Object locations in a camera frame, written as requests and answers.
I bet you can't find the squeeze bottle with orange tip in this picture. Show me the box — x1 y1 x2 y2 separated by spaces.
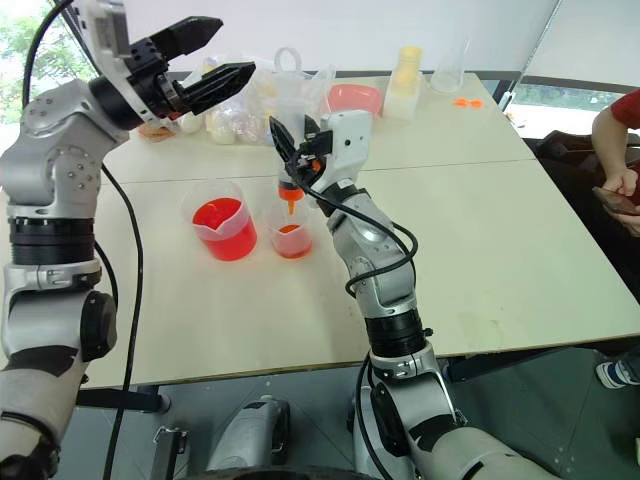
276 113 307 217

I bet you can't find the cream coloured small bottle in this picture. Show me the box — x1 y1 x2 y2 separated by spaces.
206 107 237 147

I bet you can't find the pink plastic bowl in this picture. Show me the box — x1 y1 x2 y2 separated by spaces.
326 83 384 118

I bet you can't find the clear plastic bag with handle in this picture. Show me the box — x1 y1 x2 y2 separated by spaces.
249 46 335 147

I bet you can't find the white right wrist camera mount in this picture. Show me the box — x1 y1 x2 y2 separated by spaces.
318 110 374 192

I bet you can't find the large beaker with red liquid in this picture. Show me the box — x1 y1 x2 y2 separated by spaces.
180 180 259 263

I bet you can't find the bystander red shirt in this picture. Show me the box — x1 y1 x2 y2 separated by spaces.
611 86 640 139

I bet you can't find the white bottle with yellow cap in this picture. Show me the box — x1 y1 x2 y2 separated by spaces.
383 45 424 121

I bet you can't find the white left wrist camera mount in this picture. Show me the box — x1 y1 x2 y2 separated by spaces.
79 0 177 132

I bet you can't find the bystander bare hand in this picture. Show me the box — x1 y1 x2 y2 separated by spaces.
603 167 640 200

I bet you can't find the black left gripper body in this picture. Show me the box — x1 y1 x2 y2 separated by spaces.
124 37 189 119

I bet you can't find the dark smartphone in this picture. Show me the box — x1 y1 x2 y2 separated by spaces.
591 185 640 217

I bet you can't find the empty clear measuring beaker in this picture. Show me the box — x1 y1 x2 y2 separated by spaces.
430 39 472 94

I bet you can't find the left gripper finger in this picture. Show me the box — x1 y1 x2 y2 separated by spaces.
149 16 224 62
180 61 257 118

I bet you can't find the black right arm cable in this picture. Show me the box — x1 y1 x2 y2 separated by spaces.
297 167 419 299

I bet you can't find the white and blue sneaker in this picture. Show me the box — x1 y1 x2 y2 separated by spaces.
595 355 640 389

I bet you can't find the grey metal table frame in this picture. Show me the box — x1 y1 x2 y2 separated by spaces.
73 384 190 480

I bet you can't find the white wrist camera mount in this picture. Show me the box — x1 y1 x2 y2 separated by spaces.
79 0 177 132
318 110 374 192

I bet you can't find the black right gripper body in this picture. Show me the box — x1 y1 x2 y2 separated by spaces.
294 128 335 184

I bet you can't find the orange flat tray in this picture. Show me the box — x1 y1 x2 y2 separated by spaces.
136 121 180 142

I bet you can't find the silver robot leg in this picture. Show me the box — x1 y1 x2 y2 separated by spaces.
203 394 292 474

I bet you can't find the small cup with red liquid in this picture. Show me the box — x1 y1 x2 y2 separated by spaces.
263 203 316 260

